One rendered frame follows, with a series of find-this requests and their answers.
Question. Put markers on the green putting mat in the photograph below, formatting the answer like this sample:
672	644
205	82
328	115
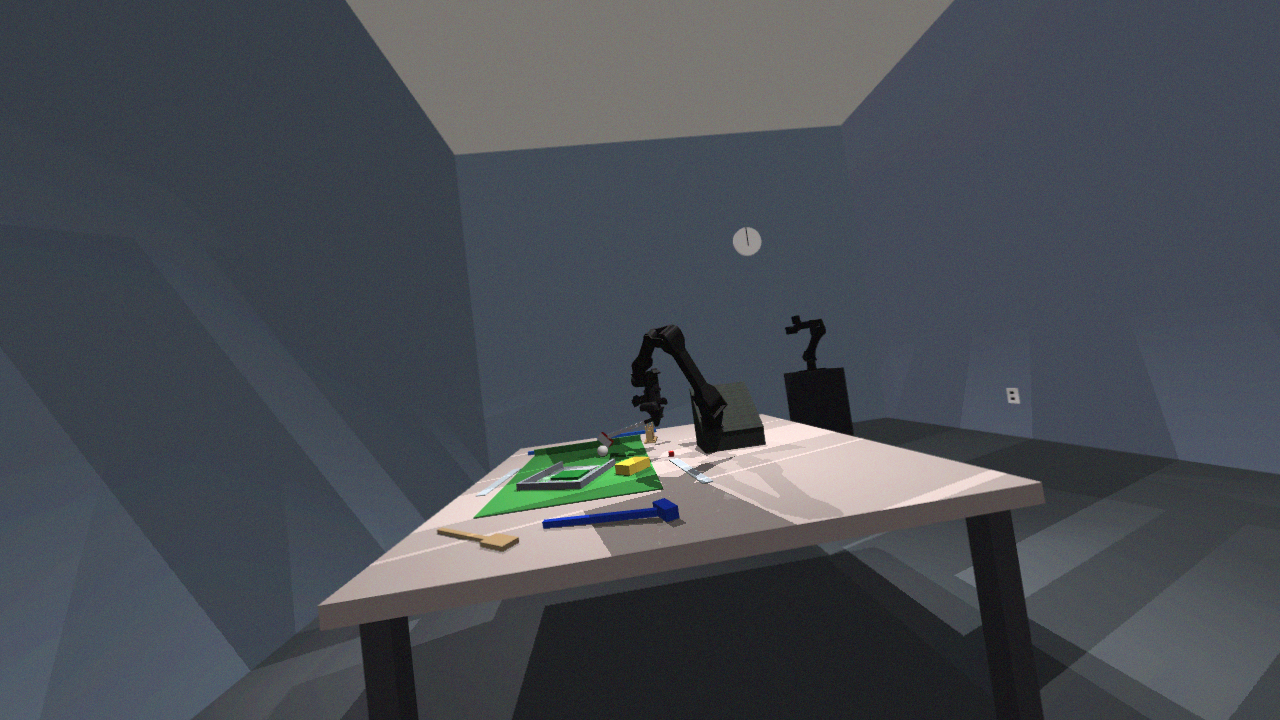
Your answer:
609	484

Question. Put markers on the yellow rectangular block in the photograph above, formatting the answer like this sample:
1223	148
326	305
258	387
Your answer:
632	465

